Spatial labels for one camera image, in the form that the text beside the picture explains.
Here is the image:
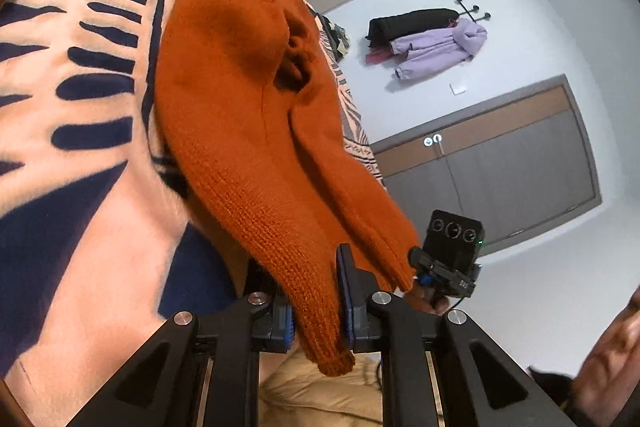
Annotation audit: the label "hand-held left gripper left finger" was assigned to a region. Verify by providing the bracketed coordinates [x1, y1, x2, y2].
[65, 287, 296, 427]

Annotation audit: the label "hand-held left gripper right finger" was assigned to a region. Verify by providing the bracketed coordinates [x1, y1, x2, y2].
[335, 243, 576, 427]

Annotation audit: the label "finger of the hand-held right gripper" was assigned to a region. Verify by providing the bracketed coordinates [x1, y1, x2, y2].
[407, 246, 468, 283]
[415, 274, 451, 294]

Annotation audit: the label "rust orange knit sweater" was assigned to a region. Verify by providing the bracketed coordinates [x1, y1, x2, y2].
[152, 0, 422, 378]

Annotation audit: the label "pile of dark clothes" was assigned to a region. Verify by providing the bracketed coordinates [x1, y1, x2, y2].
[320, 14, 351, 58]

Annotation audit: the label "person's beige puffer jacket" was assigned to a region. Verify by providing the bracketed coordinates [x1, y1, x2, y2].
[257, 349, 446, 427]

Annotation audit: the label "grey brown door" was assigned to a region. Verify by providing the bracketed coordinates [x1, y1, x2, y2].
[372, 74, 603, 258]

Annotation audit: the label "person's face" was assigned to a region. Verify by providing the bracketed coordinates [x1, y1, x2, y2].
[570, 287, 640, 408]

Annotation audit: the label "lilac jacket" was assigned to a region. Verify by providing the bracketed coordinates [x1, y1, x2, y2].
[390, 18, 488, 82]

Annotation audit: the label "black jacket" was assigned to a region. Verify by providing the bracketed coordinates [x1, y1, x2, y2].
[366, 8, 458, 42]

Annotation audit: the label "orange navy patterned blanket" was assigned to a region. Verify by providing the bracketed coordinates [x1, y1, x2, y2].
[0, 0, 388, 388]

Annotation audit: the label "black wall coat hooks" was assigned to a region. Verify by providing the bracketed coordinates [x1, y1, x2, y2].
[454, 0, 492, 24]

